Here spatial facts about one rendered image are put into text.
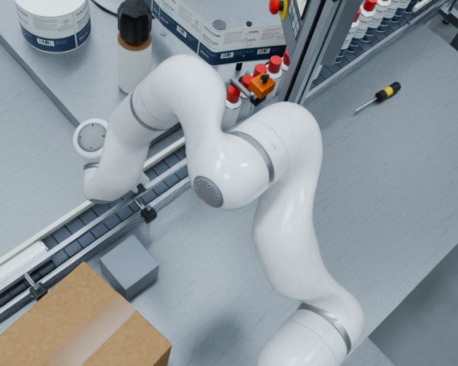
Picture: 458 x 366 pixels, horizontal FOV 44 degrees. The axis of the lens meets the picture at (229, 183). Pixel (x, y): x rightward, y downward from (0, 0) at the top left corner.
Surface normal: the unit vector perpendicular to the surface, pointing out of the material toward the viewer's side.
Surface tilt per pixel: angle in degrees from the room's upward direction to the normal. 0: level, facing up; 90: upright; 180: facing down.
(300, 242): 46
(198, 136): 59
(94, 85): 0
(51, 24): 90
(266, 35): 90
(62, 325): 0
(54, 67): 0
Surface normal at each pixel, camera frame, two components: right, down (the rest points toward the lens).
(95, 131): -0.10, -0.29
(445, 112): 0.14, -0.48
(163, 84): -0.65, 0.15
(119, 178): 0.29, 0.61
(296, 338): -0.07, -0.76
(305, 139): 0.70, 0.11
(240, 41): 0.29, 0.86
